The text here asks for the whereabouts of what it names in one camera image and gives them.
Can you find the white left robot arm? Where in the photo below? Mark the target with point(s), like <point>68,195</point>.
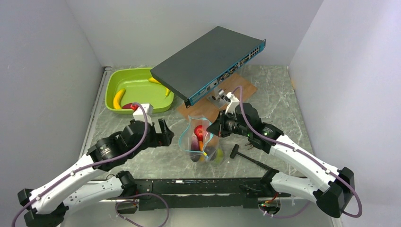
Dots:
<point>48,205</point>

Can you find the purple toy eggplant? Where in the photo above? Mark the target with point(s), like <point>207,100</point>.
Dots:
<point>194,150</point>

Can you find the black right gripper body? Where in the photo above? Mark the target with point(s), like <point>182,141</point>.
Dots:
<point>229,125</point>

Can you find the dark grey network switch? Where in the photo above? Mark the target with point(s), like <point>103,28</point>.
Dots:
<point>201,66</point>

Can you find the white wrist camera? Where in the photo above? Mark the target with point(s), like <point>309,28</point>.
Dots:
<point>232,102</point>
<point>142,112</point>

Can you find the wooden board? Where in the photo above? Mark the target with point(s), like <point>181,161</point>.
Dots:
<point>208,107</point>

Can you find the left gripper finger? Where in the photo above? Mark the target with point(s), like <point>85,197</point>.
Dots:
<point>165,138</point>
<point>163,125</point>

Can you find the dark red toy fruit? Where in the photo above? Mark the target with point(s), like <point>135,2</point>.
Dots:
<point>127,106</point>

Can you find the red toy apple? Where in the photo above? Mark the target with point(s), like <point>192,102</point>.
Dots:
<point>199,132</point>

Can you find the clear zip top bag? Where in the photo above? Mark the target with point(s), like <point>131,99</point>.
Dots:
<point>210,142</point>

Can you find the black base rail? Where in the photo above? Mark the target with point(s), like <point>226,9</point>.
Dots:
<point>152,194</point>

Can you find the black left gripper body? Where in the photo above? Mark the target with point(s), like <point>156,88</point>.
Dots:
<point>153,138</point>

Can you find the black rubber mallet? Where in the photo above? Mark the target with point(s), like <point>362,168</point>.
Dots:
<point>235,152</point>

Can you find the yellow toy banana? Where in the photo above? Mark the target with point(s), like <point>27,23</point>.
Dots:
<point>117,99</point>
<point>153,80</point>

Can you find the orange toy mango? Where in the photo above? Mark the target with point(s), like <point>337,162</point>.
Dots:
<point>201,154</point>

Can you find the green toy pear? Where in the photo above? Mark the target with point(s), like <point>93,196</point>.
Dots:
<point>219,156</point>

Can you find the lime green plastic tray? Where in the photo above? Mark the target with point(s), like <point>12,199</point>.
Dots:
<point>138,89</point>

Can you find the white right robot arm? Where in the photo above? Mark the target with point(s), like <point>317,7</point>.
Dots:
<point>330,188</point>

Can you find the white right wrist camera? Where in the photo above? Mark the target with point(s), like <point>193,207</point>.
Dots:
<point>232,102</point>

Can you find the metal stand bracket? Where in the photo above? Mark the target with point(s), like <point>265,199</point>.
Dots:
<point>218,97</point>

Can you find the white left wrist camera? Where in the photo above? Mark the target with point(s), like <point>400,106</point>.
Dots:
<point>142,112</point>

